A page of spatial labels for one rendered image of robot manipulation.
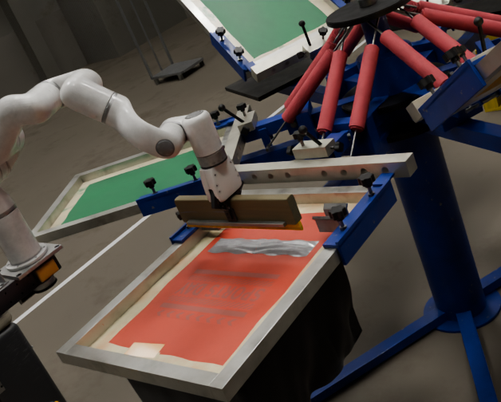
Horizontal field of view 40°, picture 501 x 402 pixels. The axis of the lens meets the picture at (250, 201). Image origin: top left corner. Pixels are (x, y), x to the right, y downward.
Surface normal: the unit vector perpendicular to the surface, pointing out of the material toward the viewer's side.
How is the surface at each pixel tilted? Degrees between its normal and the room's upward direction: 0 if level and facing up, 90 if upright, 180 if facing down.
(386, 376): 0
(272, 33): 32
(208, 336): 0
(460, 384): 0
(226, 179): 93
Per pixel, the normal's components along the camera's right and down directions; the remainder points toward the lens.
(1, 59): 0.72, 0.01
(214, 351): -0.37, -0.85
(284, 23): -0.11, -0.58
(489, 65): -0.85, 0.47
